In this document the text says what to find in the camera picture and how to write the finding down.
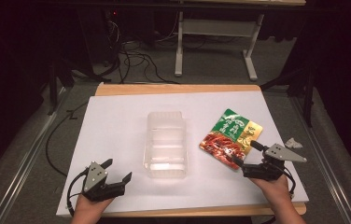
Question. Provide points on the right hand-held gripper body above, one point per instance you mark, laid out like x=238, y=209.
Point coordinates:
x=284, y=154

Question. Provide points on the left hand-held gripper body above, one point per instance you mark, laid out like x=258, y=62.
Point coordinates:
x=95, y=177

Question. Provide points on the green and red seasoning packet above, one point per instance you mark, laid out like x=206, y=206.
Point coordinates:
x=226, y=137

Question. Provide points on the clear plastic container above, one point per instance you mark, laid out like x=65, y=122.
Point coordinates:
x=165, y=144

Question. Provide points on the person's left hand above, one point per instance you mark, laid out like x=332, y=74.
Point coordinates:
x=90, y=207

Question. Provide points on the person's right hand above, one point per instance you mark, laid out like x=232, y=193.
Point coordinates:
x=271, y=187

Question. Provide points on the crumpled white paper scrap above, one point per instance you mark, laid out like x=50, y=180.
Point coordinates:
x=293, y=143

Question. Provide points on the white paper sheet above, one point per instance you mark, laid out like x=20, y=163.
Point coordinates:
x=117, y=130

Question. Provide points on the black metal stand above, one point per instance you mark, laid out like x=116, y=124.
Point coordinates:
x=53, y=88
x=308, y=93

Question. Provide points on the black equipment cabinet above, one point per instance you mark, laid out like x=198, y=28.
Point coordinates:
x=99, y=34

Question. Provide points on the silver metal floor rail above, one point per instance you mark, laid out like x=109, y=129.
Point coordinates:
x=24, y=163
x=326, y=161

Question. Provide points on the white metal desk frame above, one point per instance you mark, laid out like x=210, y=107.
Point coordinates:
x=217, y=28

